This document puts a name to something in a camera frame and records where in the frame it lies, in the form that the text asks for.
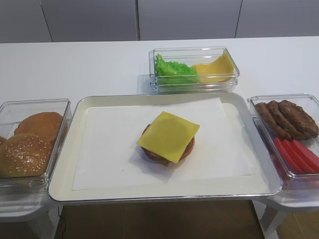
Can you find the yellow cheese slice on burger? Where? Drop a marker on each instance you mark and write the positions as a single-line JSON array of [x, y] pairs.
[[168, 136]]

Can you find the left brown meat patty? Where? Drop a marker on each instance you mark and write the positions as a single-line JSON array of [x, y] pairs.
[[267, 117]]

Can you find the plain bun bottom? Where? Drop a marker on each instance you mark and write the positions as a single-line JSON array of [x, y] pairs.
[[46, 125]]

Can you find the green lettuce leaf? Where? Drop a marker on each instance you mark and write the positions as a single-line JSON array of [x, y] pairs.
[[172, 72]]

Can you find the clear box with buns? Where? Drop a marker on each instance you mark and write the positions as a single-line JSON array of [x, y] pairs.
[[11, 115]]

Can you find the middle red tomato slice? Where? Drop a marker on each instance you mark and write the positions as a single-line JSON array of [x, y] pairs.
[[296, 158]]

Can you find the yellow cheese slice in box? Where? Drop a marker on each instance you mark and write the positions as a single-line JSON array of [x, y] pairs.
[[219, 70]]

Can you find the white paper sheet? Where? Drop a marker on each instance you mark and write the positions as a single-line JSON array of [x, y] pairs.
[[110, 157]]

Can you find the red tomato slice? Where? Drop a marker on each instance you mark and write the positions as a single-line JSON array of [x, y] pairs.
[[287, 158], [311, 159], [296, 158]]

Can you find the silver metal tray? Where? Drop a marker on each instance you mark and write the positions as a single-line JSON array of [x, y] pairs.
[[263, 180]]

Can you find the clear box with patties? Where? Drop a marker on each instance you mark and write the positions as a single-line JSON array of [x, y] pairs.
[[291, 180]]

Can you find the right red tomato slice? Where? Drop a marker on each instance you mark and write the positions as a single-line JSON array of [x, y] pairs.
[[311, 159]]

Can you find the middle brown meat patty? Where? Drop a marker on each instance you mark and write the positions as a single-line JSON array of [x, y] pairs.
[[286, 130]]

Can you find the left red tomato slice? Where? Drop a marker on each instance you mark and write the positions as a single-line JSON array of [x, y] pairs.
[[287, 158]]

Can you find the sesame bun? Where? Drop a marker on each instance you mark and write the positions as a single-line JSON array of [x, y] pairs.
[[2, 140], [24, 155]]

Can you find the clear box with lettuce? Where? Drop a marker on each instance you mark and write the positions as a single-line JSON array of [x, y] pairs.
[[191, 56]]

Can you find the right brown meat patty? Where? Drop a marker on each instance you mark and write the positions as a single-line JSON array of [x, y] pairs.
[[299, 118]]

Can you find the sesame top bun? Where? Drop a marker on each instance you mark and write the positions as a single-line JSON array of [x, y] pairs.
[[24, 155]]

